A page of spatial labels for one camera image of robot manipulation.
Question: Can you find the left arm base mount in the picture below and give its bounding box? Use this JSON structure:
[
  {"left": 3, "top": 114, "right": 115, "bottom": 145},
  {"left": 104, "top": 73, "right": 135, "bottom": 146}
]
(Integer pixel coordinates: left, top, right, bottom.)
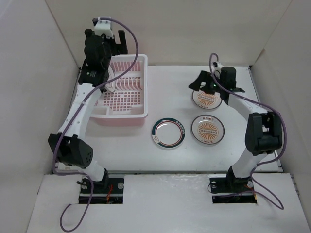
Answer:
[{"left": 76, "top": 177, "right": 124, "bottom": 204}]

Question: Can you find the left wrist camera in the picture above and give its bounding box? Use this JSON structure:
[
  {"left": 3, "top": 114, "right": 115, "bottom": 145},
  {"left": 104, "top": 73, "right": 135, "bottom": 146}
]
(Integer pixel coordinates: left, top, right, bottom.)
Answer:
[{"left": 92, "top": 17, "right": 114, "bottom": 39}]

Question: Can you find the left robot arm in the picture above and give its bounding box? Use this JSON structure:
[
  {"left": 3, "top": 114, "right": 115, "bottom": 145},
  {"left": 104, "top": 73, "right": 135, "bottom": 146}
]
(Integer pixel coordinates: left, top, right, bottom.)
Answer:
[{"left": 48, "top": 29, "right": 128, "bottom": 193}]

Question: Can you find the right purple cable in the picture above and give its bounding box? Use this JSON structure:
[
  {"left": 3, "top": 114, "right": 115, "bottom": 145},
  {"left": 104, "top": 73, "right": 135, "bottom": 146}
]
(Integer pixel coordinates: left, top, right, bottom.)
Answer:
[{"left": 208, "top": 52, "right": 289, "bottom": 210}]

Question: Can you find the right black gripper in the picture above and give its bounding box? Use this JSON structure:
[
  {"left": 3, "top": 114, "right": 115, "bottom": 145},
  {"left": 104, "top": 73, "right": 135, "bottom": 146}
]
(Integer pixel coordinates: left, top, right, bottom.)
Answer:
[{"left": 188, "top": 70, "right": 225, "bottom": 95}]

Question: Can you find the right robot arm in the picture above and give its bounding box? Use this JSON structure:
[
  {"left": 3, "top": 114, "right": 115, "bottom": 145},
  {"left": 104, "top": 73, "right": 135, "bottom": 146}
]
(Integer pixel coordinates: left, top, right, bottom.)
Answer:
[{"left": 189, "top": 63, "right": 286, "bottom": 192}]

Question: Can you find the purple cable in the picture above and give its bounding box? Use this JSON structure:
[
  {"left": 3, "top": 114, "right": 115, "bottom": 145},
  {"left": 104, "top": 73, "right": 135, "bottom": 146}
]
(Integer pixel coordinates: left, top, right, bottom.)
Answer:
[
  {"left": 208, "top": 52, "right": 289, "bottom": 210},
  {"left": 51, "top": 17, "right": 139, "bottom": 231}
]

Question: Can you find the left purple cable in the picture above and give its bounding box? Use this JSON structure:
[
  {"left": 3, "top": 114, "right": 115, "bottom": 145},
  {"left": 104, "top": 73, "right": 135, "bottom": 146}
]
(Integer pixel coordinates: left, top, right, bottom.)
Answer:
[{"left": 51, "top": 17, "right": 139, "bottom": 231}]

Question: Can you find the white plate with flower emblem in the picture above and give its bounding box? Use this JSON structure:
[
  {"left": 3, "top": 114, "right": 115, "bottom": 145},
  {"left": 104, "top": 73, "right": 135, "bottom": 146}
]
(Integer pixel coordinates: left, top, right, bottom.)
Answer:
[{"left": 104, "top": 67, "right": 117, "bottom": 93}]

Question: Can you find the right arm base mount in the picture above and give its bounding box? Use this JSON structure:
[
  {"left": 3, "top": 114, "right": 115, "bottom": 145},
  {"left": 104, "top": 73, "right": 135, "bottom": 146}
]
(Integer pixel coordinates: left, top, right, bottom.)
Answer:
[{"left": 208, "top": 176, "right": 257, "bottom": 204}]

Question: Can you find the pink plastic dish rack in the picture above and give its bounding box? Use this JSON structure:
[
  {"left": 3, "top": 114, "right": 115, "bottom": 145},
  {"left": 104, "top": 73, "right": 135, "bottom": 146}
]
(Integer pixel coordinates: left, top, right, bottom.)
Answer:
[{"left": 91, "top": 54, "right": 148, "bottom": 126}]

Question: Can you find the white plate green red rim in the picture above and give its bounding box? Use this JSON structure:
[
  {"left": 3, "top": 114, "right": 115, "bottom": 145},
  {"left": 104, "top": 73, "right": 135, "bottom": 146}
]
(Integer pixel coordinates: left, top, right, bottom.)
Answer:
[{"left": 151, "top": 117, "right": 186, "bottom": 150}]

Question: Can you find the orange sunburst plate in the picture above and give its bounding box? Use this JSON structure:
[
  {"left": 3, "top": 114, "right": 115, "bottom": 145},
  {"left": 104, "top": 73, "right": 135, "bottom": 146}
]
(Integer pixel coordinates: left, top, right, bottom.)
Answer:
[
  {"left": 191, "top": 115, "right": 225, "bottom": 145},
  {"left": 191, "top": 90, "right": 222, "bottom": 110}
]

